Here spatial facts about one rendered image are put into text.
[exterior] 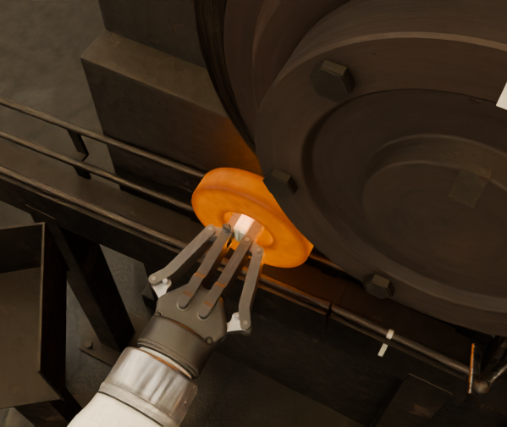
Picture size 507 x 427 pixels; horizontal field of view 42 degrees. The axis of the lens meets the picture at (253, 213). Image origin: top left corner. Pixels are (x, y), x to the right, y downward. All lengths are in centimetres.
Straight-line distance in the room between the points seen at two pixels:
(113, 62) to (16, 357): 42
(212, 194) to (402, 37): 45
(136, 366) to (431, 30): 46
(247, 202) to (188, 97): 15
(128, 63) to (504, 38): 59
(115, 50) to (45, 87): 122
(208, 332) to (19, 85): 150
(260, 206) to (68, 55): 150
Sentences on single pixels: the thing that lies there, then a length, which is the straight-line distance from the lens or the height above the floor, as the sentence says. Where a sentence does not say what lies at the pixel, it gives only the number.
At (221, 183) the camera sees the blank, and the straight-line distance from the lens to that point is 74.
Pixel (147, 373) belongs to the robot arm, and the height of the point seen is 84.
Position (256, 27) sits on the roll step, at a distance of 47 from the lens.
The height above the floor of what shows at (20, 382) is 60.
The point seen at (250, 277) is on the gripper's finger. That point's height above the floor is 81.
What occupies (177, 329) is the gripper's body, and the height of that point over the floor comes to 83.
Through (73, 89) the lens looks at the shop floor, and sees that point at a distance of 205.
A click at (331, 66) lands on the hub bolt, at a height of 121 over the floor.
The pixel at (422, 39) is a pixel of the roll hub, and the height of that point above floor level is 124.
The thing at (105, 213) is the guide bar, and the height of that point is 68.
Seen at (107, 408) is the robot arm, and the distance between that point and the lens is 67.
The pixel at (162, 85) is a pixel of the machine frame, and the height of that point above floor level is 87.
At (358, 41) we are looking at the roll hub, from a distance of 35.
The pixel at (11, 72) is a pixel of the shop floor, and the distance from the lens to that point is 216.
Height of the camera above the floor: 147
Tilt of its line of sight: 58 degrees down
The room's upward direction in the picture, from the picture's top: straight up
